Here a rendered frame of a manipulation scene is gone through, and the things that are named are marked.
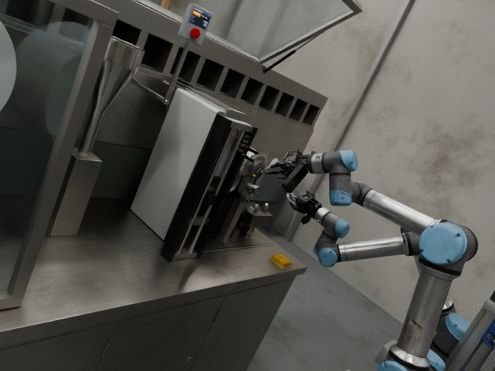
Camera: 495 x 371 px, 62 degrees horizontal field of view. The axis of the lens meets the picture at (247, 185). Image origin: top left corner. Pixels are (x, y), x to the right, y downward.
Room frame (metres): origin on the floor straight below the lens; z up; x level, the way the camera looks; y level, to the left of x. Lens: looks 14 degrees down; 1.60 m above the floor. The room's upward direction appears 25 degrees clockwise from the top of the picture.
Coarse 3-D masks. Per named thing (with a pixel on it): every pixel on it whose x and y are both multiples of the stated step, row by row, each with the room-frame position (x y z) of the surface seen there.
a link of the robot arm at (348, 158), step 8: (328, 152) 1.49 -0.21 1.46; (336, 152) 1.46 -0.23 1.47; (344, 152) 1.45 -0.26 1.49; (352, 152) 1.44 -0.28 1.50; (328, 160) 1.46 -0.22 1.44; (336, 160) 1.44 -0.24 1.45; (344, 160) 1.43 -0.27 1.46; (352, 160) 1.42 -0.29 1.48; (328, 168) 1.46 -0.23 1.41; (336, 168) 1.43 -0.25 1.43; (344, 168) 1.43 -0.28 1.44; (352, 168) 1.43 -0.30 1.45
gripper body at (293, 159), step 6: (294, 150) 1.57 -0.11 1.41; (288, 156) 1.56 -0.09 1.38; (294, 156) 1.54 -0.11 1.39; (300, 156) 1.55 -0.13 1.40; (306, 156) 1.54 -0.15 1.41; (288, 162) 1.53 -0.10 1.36; (294, 162) 1.52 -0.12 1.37; (300, 162) 1.53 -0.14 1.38; (306, 162) 1.53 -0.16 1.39; (288, 168) 1.52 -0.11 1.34; (294, 168) 1.52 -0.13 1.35; (306, 168) 1.53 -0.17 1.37; (288, 174) 1.55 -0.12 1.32
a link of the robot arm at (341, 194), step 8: (336, 176) 1.42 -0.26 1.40; (344, 176) 1.42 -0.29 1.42; (336, 184) 1.41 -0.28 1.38; (344, 184) 1.41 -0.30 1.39; (352, 184) 1.45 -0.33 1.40; (336, 192) 1.40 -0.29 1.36; (344, 192) 1.40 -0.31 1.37; (352, 192) 1.43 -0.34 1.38; (336, 200) 1.40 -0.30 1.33; (344, 200) 1.39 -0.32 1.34; (352, 200) 1.46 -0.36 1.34
